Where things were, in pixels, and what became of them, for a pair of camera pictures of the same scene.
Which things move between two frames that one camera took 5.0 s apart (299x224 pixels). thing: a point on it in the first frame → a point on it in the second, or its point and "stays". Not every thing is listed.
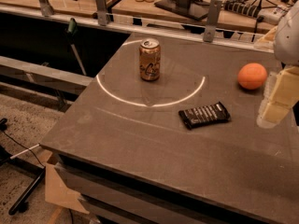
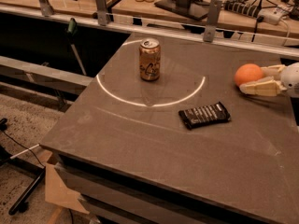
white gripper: (289, 37) → (291, 77)
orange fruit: (252, 76) stays
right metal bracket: (213, 20) stays
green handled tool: (71, 33) stays
